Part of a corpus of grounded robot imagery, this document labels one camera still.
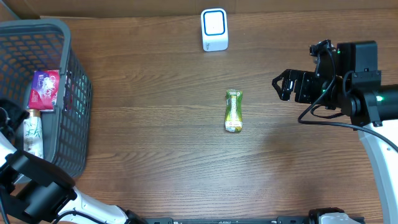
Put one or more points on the grey plastic basket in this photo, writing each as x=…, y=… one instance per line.
x=45, y=44

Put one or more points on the green snack packet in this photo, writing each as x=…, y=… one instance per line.
x=233, y=120

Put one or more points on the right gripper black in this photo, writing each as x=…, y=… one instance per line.
x=303, y=79

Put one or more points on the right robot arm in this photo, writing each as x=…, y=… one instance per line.
x=345, y=90

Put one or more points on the white barcode scanner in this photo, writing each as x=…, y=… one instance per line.
x=214, y=30

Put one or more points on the white tube gold cap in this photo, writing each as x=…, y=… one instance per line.
x=33, y=135

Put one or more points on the red purple pad pack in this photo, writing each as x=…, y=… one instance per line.
x=44, y=90

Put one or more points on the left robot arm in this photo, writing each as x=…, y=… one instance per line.
x=35, y=190

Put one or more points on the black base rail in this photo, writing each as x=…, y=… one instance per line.
x=278, y=220

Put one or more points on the teal wipes packet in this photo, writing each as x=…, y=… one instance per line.
x=81, y=101

